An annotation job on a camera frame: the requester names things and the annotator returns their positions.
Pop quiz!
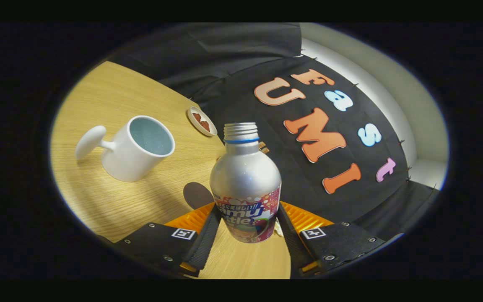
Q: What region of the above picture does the wooden table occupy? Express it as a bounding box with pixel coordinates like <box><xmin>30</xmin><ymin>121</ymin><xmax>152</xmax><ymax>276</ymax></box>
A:
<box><xmin>51</xmin><ymin>61</ymin><xmax>291</xmax><ymax>279</ymax></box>

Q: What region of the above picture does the white cup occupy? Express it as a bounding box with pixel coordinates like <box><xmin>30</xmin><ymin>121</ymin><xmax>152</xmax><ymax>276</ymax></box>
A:
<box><xmin>75</xmin><ymin>115</ymin><xmax>176</xmax><ymax>182</ymax></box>

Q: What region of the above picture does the silver juice bottle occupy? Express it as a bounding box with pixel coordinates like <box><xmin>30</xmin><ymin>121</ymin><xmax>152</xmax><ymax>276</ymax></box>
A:
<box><xmin>209</xmin><ymin>122</ymin><xmax>283</xmax><ymax>244</ymax></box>

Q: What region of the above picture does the white plate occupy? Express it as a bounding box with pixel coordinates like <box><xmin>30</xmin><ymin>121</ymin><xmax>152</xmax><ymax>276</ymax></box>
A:
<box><xmin>187</xmin><ymin>106</ymin><xmax>218</xmax><ymax>137</ymax></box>

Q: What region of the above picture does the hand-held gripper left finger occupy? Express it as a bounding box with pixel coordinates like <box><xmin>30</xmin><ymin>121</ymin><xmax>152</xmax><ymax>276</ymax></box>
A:
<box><xmin>112</xmin><ymin>203</ymin><xmax>222</xmax><ymax>277</ymax></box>

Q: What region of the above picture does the dark round coaster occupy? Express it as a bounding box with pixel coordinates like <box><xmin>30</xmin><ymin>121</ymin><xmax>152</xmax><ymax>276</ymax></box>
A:
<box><xmin>183</xmin><ymin>182</ymin><xmax>215</xmax><ymax>210</ymax></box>

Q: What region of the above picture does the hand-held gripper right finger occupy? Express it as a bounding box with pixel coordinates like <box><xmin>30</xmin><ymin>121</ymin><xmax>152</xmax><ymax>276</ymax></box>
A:
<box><xmin>276</xmin><ymin>200</ymin><xmax>387</xmax><ymax>277</ymax></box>

